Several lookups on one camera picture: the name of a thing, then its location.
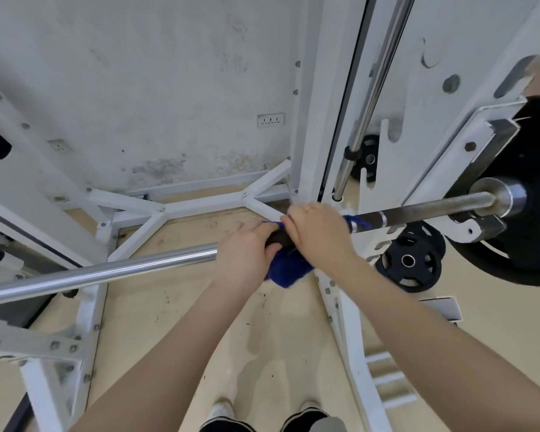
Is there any large black weight plate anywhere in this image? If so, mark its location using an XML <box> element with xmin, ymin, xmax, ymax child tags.
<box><xmin>445</xmin><ymin>96</ymin><xmax>540</xmax><ymax>287</ymax></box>

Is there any blue cleaning cloth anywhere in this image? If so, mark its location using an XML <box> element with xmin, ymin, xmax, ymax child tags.
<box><xmin>262</xmin><ymin>214</ymin><xmax>372</xmax><ymax>289</ymax></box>

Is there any person's left black trouser leg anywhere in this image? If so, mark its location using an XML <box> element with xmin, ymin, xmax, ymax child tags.
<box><xmin>200</xmin><ymin>415</ymin><xmax>257</xmax><ymax>432</ymax></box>

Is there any person's left forearm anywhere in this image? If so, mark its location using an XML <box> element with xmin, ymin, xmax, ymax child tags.
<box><xmin>70</xmin><ymin>281</ymin><xmax>268</xmax><ymax>432</ymax></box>

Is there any person's black trouser leg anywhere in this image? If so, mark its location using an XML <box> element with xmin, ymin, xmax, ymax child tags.
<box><xmin>281</xmin><ymin>409</ymin><xmax>348</xmax><ymax>432</ymax></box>
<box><xmin>200</xmin><ymin>415</ymin><xmax>257</xmax><ymax>432</ymax></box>

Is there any white bar carriage bracket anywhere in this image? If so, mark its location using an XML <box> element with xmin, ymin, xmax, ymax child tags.
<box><xmin>400</xmin><ymin>96</ymin><xmax>530</xmax><ymax>244</ymax></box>

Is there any person's left hand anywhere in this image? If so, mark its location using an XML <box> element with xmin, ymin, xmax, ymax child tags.
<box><xmin>208</xmin><ymin>220</ymin><xmax>283</xmax><ymax>299</ymax></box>

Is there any small black grip weight plate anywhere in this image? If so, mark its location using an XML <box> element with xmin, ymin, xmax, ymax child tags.
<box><xmin>404</xmin><ymin>220</ymin><xmax>446</xmax><ymax>262</ymax></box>
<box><xmin>375</xmin><ymin>237</ymin><xmax>443</xmax><ymax>293</ymax></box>
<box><xmin>349</xmin><ymin>134</ymin><xmax>382</xmax><ymax>182</ymax></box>

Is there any white steel rack frame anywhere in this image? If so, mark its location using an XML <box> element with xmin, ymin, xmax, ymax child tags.
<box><xmin>0</xmin><ymin>0</ymin><xmax>540</xmax><ymax>432</ymax></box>

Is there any person's left white shoe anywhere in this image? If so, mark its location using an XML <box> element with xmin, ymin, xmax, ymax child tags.
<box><xmin>211</xmin><ymin>397</ymin><xmax>236</xmax><ymax>422</ymax></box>

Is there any chrome barbell bar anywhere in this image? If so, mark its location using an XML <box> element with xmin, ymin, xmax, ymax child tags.
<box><xmin>0</xmin><ymin>177</ymin><xmax>529</xmax><ymax>309</ymax></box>

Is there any chrome vertical guide rod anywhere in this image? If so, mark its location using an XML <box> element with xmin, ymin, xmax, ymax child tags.
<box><xmin>332</xmin><ymin>0</ymin><xmax>417</xmax><ymax>201</ymax></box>

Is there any person's right hand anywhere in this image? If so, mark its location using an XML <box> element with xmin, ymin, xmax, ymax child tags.
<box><xmin>281</xmin><ymin>202</ymin><xmax>366</xmax><ymax>278</ymax></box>

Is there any person's right forearm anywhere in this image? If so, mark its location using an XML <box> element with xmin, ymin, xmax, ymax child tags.
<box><xmin>325</xmin><ymin>259</ymin><xmax>540</xmax><ymax>432</ymax></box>

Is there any person's right black trouser leg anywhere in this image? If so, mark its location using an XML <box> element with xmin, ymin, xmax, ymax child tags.
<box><xmin>281</xmin><ymin>409</ymin><xmax>348</xmax><ymax>432</ymax></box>

